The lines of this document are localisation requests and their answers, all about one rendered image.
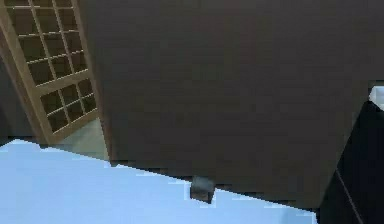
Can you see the dark brown wardrobe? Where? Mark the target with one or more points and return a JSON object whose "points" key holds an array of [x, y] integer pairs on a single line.
{"points": [[226, 100]]}

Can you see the wooden lattice room door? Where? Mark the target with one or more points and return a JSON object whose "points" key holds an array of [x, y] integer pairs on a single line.
{"points": [[50, 66]]}

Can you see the black cabinet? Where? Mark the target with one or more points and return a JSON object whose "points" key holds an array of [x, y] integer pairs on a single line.
{"points": [[356, 173]]}

